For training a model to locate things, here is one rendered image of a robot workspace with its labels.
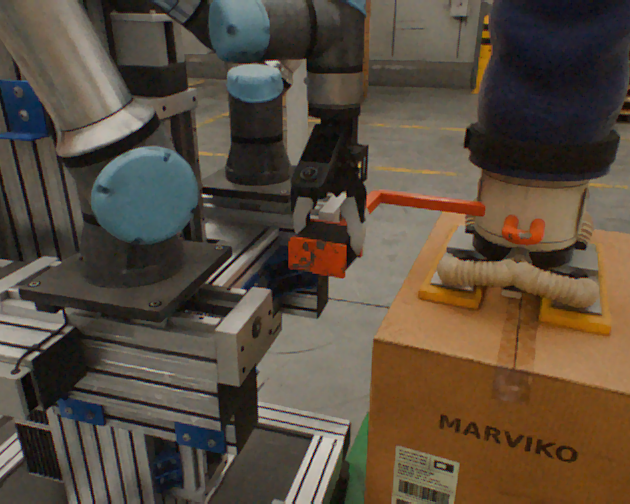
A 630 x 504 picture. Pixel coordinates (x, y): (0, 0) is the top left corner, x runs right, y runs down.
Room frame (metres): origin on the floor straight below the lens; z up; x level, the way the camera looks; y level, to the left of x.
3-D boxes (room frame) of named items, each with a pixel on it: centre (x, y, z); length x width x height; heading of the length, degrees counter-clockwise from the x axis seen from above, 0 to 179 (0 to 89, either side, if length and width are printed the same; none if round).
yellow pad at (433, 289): (0.96, -0.29, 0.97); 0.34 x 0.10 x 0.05; 157
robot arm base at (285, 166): (1.24, 0.13, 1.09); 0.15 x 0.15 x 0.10
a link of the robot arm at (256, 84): (1.24, 0.13, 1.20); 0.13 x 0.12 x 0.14; 7
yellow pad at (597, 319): (0.89, -0.46, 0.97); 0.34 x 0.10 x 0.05; 157
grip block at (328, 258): (0.75, -0.02, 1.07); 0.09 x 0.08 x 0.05; 67
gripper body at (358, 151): (0.78, -0.03, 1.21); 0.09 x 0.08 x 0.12; 157
